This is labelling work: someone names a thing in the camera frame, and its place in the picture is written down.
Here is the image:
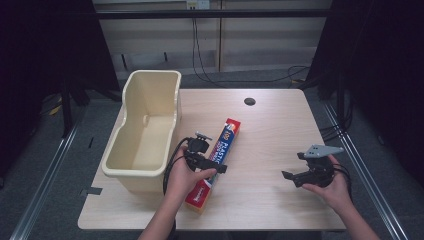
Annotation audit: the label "dark curtain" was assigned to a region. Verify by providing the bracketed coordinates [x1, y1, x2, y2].
[0, 0, 122, 188]
[304, 0, 424, 188]

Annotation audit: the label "black floor cable bundle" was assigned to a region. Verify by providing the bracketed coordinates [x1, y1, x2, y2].
[318, 96, 354, 143]

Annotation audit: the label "red blue plastic wrap box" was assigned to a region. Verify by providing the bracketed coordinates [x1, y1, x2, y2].
[184, 117, 242, 212]

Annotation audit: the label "person's left hand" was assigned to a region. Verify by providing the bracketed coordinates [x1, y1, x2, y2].
[164, 146, 218, 205]

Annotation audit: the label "black hanging wall cables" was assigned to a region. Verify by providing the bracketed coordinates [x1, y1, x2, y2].
[191, 17, 312, 85]

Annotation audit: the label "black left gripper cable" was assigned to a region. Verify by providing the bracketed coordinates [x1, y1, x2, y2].
[162, 136, 194, 196]

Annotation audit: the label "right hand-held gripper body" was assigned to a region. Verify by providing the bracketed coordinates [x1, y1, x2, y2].
[296, 143, 345, 188]

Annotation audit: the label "yellow floor marker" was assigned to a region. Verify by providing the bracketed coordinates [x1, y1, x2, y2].
[48, 97, 64, 117]

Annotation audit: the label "grey floor tape piece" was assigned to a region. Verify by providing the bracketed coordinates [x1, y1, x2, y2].
[79, 186, 104, 197]

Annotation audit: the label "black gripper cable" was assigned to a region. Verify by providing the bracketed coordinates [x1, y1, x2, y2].
[162, 136, 194, 196]
[332, 163, 354, 203]

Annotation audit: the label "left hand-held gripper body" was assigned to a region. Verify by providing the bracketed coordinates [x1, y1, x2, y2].
[184, 131, 213, 162]

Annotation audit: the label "cream plastic bin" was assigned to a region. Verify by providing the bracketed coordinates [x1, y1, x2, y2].
[101, 69, 183, 196]

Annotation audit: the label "white wall outlet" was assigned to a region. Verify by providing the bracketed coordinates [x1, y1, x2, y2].
[185, 0, 211, 11]

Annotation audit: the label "metal floor rail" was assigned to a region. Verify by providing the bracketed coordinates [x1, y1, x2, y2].
[323, 102, 401, 240]
[9, 124, 83, 240]

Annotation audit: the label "person's right hand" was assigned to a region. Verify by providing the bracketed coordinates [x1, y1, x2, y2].
[301, 154, 354, 215]

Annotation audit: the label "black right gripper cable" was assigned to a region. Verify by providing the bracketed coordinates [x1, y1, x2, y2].
[332, 163, 354, 203]

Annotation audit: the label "black horizontal frame bar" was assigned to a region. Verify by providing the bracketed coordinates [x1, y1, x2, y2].
[94, 9, 332, 20]

